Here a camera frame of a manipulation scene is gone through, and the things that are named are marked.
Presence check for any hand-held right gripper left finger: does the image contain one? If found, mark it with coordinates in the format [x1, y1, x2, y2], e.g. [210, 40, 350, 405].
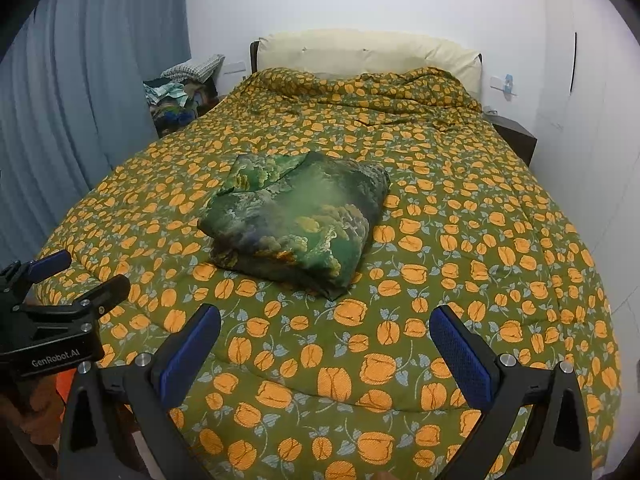
[57, 302, 222, 480]

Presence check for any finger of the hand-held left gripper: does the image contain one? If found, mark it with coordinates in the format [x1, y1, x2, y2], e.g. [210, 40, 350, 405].
[74, 274, 132, 317]
[26, 250, 74, 283]

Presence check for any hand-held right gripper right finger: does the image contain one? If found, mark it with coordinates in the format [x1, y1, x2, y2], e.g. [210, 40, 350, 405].
[429, 304, 593, 480]

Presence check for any green printed garment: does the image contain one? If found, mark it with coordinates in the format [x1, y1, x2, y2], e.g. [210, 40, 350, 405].
[197, 151, 392, 302]

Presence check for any pile of mixed clothes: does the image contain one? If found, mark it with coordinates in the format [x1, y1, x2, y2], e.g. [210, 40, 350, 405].
[144, 76, 218, 136]

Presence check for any orange floral green quilt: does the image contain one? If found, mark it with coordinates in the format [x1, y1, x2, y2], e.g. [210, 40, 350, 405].
[37, 66, 623, 480]

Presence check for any blue-grey curtain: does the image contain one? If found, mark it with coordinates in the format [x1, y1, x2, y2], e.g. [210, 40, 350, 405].
[0, 0, 193, 261]

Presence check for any dark wooden nightstand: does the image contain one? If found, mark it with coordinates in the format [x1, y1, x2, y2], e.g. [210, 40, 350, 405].
[487, 114, 539, 167]

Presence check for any checked pillow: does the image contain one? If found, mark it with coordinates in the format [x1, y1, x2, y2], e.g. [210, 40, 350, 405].
[161, 54, 225, 84]

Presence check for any white wardrobe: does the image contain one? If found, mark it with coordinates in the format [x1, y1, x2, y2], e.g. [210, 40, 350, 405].
[534, 0, 640, 321]

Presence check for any cream padded headboard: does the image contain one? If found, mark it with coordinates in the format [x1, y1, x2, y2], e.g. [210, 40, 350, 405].
[249, 29, 483, 98]

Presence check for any blue wall hook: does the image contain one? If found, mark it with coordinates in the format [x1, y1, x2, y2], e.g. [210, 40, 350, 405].
[490, 74, 519, 99]

